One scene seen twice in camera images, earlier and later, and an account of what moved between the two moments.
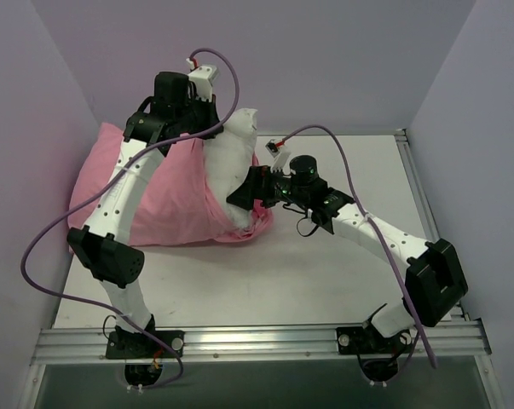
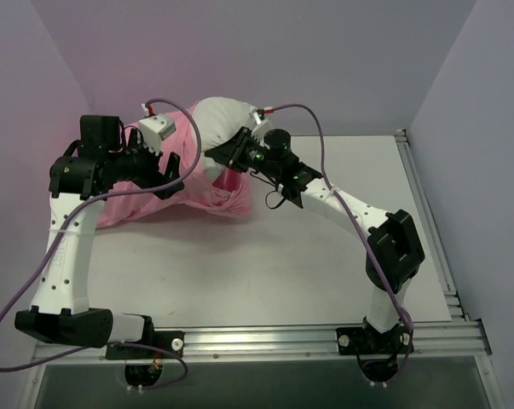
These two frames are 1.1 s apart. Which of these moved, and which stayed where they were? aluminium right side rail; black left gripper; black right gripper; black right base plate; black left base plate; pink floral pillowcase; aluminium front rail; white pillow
Moved: black left gripper; white pillow; pink floral pillowcase; black right gripper
Stayed: black left base plate; black right base plate; aluminium front rail; aluminium right side rail
